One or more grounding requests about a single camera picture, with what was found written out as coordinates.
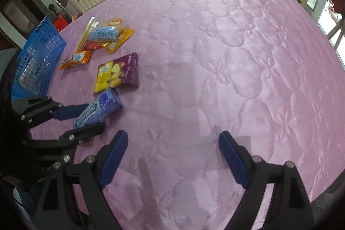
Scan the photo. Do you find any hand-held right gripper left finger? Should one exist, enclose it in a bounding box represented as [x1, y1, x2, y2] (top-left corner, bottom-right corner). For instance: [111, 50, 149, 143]
[34, 131, 128, 230]

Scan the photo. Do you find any purple snack packet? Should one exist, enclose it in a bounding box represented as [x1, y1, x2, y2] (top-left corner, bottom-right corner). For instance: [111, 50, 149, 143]
[93, 52, 140, 93]

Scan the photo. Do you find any small orange snack packet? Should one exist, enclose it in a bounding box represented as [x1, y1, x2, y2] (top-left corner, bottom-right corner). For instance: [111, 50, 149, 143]
[59, 50, 91, 70]

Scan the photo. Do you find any light blue snack packet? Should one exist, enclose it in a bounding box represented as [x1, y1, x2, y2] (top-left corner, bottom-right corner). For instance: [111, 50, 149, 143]
[88, 26, 120, 42]

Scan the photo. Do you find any red snack packet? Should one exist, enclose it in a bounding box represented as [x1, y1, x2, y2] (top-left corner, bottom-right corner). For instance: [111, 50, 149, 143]
[85, 40, 104, 52]

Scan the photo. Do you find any clear packet of sticks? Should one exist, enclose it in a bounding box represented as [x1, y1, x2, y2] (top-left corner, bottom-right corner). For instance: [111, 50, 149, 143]
[75, 17, 98, 54]

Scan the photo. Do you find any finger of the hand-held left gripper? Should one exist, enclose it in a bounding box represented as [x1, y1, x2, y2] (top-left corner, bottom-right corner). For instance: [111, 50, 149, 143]
[23, 122, 106, 149]
[12, 96, 90, 127]

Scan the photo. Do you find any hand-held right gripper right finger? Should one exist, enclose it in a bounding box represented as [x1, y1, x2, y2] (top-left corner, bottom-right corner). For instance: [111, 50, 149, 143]
[218, 131, 316, 230]

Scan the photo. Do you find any blue plastic basket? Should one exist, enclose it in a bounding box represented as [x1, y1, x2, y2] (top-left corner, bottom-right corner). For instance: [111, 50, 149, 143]
[12, 14, 67, 99]

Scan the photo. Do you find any pink quilted tablecloth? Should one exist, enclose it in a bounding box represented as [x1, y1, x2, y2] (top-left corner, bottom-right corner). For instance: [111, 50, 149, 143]
[28, 0, 345, 230]

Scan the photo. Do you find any red bag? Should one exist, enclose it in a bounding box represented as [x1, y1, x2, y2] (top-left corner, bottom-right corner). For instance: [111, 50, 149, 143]
[52, 16, 69, 32]

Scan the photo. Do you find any long orange snack packet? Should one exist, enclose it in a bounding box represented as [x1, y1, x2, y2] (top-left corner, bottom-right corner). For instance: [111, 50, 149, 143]
[101, 18, 135, 54]

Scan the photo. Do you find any blue chewing gum pack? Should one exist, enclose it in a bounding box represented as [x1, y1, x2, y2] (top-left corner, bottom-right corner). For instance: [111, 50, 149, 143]
[73, 88, 123, 129]

